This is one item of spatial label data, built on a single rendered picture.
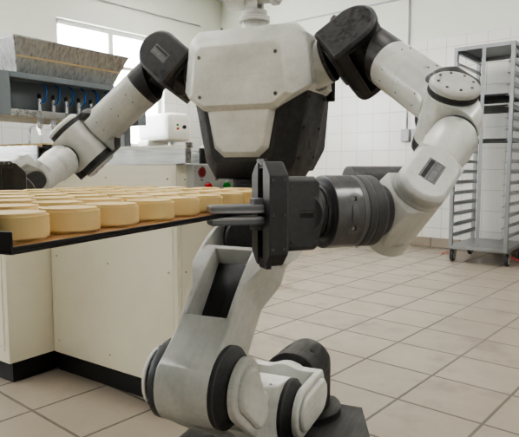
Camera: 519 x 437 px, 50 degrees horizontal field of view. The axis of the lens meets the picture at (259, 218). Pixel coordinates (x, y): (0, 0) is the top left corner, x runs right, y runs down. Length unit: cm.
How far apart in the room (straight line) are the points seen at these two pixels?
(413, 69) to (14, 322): 179
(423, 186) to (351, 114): 578
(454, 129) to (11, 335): 188
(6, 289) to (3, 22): 412
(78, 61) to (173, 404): 181
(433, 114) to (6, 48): 183
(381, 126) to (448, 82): 535
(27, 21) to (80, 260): 426
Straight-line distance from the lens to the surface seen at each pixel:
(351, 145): 644
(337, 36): 111
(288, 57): 109
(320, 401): 141
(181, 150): 182
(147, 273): 196
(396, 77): 102
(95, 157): 131
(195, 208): 61
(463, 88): 91
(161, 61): 127
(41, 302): 239
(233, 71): 112
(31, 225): 43
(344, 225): 65
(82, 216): 46
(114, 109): 131
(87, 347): 229
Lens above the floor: 83
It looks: 5 degrees down
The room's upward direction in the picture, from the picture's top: straight up
